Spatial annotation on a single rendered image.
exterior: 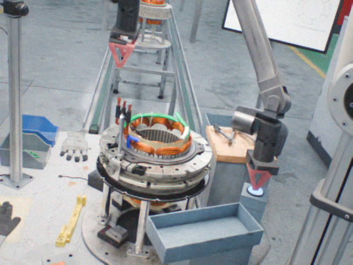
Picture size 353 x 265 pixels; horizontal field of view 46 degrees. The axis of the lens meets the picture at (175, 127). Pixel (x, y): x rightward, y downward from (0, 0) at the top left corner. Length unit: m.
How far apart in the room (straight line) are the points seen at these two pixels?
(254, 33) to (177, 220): 0.51
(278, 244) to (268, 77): 1.80
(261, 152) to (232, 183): 0.26
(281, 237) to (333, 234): 1.82
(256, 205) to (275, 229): 1.70
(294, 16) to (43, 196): 1.36
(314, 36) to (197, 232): 1.30
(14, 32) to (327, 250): 1.02
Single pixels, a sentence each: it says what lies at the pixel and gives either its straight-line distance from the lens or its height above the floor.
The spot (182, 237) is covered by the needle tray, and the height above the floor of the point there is 1.03.
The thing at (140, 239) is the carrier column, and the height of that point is 0.86.
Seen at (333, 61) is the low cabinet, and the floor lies 0.81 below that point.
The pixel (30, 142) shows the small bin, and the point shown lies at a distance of 1.73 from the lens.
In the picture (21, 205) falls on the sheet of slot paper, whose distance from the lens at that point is 1.46.
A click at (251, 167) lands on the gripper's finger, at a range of 1.12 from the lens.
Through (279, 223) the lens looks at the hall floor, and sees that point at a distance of 2.94.
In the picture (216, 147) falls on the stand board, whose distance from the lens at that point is 1.30.
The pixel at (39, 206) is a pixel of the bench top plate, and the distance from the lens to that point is 1.45.
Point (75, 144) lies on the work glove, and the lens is 1.75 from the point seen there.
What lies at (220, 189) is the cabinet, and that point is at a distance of 1.34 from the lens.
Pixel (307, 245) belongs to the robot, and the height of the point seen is 1.05.
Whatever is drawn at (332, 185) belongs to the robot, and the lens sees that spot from 0.97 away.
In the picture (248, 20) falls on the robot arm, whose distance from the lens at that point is 1.13.
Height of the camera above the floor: 1.66
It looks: 25 degrees down
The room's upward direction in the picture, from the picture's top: 10 degrees clockwise
